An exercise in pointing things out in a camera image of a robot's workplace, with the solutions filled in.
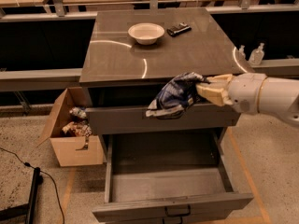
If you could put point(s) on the blue chip bag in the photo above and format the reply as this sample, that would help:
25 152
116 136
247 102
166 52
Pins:
176 96

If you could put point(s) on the cardboard box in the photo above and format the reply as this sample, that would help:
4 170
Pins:
70 150

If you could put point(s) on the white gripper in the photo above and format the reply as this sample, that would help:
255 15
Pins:
246 92

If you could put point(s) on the clear sanitizer bottle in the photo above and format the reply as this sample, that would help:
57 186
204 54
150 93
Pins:
256 56

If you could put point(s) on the grey drawer cabinet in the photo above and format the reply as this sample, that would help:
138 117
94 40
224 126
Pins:
120 72

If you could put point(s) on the white paper bowl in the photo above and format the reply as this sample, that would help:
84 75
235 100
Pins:
146 33

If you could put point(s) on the black remote control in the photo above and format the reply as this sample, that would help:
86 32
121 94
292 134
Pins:
179 29

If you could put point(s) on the grey bottom drawer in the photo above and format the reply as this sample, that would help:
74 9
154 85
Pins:
147 172

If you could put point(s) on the snack bags in box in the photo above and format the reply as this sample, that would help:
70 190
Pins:
79 125

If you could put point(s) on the grey middle drawer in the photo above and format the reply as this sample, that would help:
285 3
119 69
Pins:
132 119

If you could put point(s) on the black bottom drawer handle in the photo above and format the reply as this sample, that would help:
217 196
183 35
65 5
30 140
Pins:
178 211

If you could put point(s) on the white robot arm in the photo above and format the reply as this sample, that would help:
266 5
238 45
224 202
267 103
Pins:
279 97

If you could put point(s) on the small clear bottle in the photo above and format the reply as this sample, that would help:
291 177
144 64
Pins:
242 51

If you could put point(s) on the grey drawer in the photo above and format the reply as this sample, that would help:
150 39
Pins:
147 172
132 119

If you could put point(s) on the black drawer handle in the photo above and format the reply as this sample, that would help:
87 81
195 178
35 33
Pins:
178 211
169 117

